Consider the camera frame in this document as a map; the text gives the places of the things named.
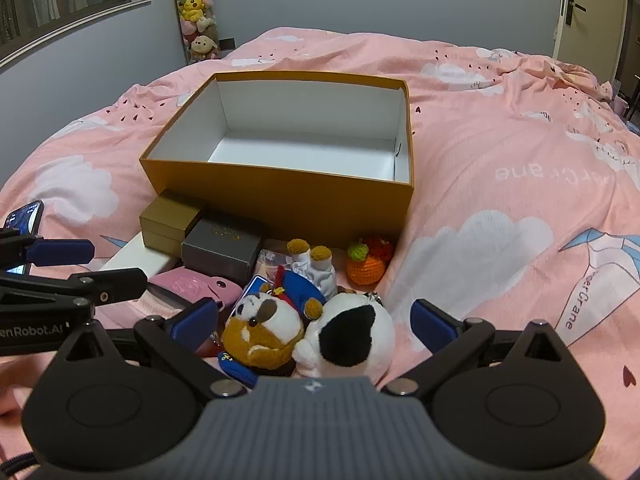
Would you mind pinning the smartphone with lit screen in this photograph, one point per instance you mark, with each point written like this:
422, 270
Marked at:
25, 219

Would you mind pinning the white black round plush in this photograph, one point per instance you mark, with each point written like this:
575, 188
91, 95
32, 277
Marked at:
354, 336

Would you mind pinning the dark grey gift box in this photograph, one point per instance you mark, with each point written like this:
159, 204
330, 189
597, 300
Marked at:
216, 249

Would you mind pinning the white rectangular box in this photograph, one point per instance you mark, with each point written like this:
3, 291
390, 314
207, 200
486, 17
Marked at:
136, 255

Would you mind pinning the brown white dog plush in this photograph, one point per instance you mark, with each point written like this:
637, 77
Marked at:
262, 330

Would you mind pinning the hanging stack of plush toys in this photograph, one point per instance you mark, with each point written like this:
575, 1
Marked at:
198, 27

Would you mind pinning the beige door with handle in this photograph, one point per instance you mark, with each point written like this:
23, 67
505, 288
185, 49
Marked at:
590, 34

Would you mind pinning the wall power socket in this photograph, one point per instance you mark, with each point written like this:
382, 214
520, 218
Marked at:
226, 44

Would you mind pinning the illustrated card packet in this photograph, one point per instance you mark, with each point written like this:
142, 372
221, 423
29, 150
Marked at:
268, 261

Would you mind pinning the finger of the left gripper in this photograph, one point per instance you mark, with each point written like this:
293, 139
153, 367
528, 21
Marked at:
103, 287
19, 249

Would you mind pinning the large orange cardboard box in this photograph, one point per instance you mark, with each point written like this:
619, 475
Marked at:
318, 155

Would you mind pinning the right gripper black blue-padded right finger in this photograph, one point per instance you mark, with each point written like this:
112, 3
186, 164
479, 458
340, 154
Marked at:
516, 399

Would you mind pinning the pink cloud-print duvet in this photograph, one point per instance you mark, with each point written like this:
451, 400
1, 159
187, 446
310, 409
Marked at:
526, 202

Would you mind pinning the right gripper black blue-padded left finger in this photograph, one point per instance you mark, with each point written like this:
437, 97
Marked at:
92, 411

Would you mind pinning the blue white card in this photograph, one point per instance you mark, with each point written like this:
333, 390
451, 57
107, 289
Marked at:
256, 285

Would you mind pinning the orange crochet fruit toy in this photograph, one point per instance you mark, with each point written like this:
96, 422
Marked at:
368, 259

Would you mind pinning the small gold box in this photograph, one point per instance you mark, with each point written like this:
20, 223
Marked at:
167, 221

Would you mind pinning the pink mini backpack pouch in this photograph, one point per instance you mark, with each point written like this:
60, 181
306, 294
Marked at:
185, 286

